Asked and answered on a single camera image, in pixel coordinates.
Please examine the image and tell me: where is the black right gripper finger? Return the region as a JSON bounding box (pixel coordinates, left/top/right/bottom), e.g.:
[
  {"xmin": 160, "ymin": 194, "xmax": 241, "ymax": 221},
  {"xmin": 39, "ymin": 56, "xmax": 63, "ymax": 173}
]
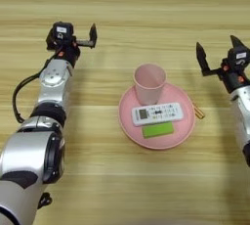
[
  {"xmin": 229, "ymin": 34, "xmax": 248, "ymax": 51},
  {"xmin": 195, "ymin": 41, "xmax": 211, "ymax": 75}
]

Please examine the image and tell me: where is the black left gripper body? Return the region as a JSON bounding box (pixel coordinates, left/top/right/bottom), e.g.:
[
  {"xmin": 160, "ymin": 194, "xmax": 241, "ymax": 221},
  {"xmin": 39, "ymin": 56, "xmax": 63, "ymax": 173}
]
[{"xmin": 47, "ymin": 36, "xmax": 96, "ymax": 68}]

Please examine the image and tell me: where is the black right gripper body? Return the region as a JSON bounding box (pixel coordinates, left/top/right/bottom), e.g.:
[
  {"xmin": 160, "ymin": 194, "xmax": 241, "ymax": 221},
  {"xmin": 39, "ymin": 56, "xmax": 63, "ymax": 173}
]
[{"xmin": 203, "ymin": 57, "xmax": 250, "ymax": 95}]

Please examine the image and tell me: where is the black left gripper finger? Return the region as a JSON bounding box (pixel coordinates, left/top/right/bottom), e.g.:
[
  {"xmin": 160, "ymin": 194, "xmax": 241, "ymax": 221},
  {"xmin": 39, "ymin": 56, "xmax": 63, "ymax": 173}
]
[
  {"xmin": 88, "ymin": 22, "xmax": 99, "ymax": 49},
  {"xmin": 46, "ymin": 29, "xmax": 55, "ymax": 50}
]

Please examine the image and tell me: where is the pink plastic cup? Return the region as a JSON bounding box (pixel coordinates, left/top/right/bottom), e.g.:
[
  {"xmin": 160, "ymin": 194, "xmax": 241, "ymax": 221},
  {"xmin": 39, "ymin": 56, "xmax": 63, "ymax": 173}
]
[{"xmin": 132, "ymin": 63, "xmax": 168, "ymax": 107}]

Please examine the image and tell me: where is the white remote control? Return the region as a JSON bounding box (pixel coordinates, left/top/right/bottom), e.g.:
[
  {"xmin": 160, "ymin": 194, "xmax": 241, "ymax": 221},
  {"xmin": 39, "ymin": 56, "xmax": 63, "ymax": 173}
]
[{"xmin": 131, "ymin": 102, "xmax": 185, "ymax": 127}]

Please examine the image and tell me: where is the green rectangular block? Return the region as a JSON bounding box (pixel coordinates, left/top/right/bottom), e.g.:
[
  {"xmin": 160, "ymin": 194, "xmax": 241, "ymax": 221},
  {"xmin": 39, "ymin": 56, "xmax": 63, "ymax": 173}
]
[{"xmin": 142, "ymin": 121, "xmax": 175, "ymax": 139}]

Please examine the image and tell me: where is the pink plastic plate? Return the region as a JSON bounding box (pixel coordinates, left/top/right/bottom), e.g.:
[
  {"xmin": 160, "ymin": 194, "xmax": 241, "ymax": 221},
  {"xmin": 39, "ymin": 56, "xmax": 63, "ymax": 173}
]
[{"xmin": 117, "ymin": 81, "xmax": 196, "ymax": 151}]

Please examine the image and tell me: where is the right gripper labelled black box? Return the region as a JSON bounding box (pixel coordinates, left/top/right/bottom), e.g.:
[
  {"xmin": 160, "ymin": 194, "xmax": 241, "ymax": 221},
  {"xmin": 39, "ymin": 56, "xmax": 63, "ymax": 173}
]
[{"xmin": 228, "ymin": 46, "xmax": 250, "ymax": 70}]

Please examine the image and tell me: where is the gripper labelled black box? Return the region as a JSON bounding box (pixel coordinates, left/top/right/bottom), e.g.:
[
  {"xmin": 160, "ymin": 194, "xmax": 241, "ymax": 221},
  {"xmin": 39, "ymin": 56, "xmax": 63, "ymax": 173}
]
[
  {"xmin": 228, "ymin": 46, "xmax": 250, "ymax": 70},
  {"xmin": 52, "ymin": 22, "xmax": 75, "ymax": 42}
]

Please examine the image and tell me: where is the left gripper labelled black box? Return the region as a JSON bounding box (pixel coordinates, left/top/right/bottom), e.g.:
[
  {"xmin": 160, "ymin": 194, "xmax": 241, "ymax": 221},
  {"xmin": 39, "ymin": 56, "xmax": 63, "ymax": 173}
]
[{"xmin": 52, "ymin": 22, "xmax": 75, "ymax": 42}]

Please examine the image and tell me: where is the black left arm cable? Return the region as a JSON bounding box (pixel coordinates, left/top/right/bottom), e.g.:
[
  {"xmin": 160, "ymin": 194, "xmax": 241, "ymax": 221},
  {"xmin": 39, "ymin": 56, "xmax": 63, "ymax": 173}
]
[{"xmin": 12, "ymin": 52, "xmax": 57, "ymax": 124}]

